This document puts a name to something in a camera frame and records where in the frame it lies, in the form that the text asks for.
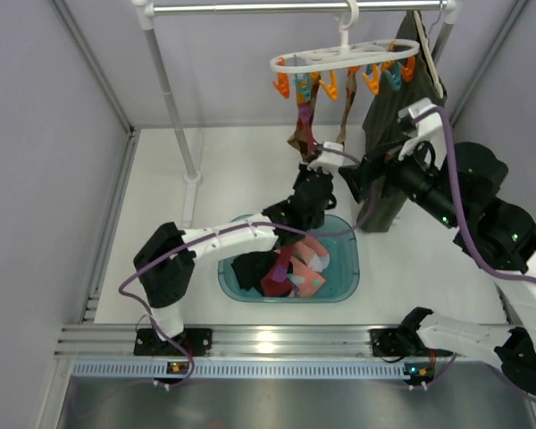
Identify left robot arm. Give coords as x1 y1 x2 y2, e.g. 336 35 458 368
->
133 164 339 341

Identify white clothes rack frame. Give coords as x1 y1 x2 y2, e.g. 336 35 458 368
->
132 0 463 227

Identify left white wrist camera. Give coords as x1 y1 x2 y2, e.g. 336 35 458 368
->
307 141 345 175

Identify aluminium mounting rail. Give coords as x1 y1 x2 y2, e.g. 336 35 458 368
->
53 324 536 381

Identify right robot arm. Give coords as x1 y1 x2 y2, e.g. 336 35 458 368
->
339 141 536 396

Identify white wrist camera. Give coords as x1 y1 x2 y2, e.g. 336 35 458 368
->
397 98 447 167
307 141 345 175

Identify white round clip hanger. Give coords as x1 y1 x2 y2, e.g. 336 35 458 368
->
270 1 421 74

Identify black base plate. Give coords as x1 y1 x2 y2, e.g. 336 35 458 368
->
370 328 417 358
133 328 213 357

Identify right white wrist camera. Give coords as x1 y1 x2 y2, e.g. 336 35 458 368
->
397 98 447 167

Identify pink patterned sock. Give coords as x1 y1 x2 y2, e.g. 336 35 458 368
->
288 263 325 299
293 236 331 273

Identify purple orange argyle sock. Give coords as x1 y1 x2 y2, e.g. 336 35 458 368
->
260 247 293 298

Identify white clothes hanger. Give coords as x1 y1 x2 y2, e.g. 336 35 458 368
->
413 11 445 98

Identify black sock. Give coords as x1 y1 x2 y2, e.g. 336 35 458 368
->
231 252 279 297

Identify orange clothes peg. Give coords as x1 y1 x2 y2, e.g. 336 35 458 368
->
362 63 381 96

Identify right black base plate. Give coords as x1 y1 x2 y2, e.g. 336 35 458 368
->
370 328 417 358

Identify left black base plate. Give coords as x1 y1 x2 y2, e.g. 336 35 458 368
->
133 328 213 357

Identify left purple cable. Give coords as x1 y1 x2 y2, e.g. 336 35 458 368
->
118 149 381 390

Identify olive green shorts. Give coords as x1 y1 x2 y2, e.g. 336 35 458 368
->
357 12 447 233

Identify teal plastic basin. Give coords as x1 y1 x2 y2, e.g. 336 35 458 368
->
218 214 360 304

